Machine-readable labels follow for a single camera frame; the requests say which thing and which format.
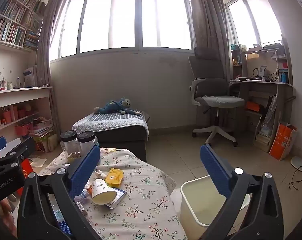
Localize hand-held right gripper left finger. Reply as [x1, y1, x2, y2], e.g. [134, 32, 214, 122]
[17, 145, 103, 240]

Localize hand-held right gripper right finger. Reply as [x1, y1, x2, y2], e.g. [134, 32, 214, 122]
[199, 144, 284, 240]

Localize clear plastic bottle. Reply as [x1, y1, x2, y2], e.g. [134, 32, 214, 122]
[74, 182, 94, 217]

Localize white paper cup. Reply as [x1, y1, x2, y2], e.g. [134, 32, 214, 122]
[91, 179, 118, 205]

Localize white plastic trash bin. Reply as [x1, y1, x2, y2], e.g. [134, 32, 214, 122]
[179, 175, 251, 227]

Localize yellow tissue packet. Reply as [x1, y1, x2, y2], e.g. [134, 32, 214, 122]
[105, 167, 124, 188]

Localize blue and white packet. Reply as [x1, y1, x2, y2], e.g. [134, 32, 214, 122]
[105, 189, 128, 209]

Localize crumpled white wrapper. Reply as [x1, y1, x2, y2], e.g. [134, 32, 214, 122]
[95, 169, 109, 180]

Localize loose papers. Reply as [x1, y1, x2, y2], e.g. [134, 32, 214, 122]
[28, 156, 48, 168]

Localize red carton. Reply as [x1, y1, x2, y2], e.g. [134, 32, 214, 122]
[16, 158, 35, 197]

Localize clear jar with black lid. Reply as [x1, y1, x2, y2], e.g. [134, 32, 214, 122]
[60, 130, 79, 162]
[77, 131, 99, 155]

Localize dark grey ottoman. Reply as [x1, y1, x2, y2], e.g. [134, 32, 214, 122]
[72, 109, 150, 163]

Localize dark printed packet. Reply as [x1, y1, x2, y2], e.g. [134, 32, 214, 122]
[47, 192, 73, 235]

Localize white quilted mat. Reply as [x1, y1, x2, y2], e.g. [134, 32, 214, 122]
[72, 110, 149, 134]

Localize white low shelf unit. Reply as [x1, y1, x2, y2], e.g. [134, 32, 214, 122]
[0, 86, 54, 155]

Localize blue stuffed monkey toy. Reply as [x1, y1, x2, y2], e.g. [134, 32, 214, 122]
[93, 97, 143, 116]

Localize floral tablecloth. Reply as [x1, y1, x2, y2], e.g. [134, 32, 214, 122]
[38, 147, 189, 240]

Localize orange paper bag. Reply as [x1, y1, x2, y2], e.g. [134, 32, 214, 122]
[269, 122, 297, 161]

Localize blue and white box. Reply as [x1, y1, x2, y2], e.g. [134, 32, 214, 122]
[23, 66, 38, 88]

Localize orange box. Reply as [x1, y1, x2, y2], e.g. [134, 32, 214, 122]
[246, 101, 261, 113]

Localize clear plastic bag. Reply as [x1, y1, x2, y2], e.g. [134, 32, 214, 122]
[262, 95, 277, 135]

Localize white bathroom scale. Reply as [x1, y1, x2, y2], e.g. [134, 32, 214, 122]
[290, 156, 302, 172]

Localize grey computer desk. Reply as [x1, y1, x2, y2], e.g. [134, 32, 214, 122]
[228, 37, 295, 153]

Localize grey office chair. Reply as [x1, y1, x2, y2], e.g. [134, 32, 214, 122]
[188, 47, 245, 147]

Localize grey curtain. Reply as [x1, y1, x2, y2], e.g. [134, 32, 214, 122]
[36, 0, 71, 135]
[191, 0, 231, 80]

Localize row of books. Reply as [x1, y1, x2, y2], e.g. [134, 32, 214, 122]
[0, 0, 45, 50]

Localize large window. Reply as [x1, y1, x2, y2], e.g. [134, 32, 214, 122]
[50, 0, 194, 63]

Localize narrow side window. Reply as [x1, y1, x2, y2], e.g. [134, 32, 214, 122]
[224, 0, 284, 48]

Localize black cable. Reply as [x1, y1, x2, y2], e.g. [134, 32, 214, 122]
[288, 165, 302, 190]

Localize white wall bookshelf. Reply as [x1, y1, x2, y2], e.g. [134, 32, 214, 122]
[0, 0, 46, 53]

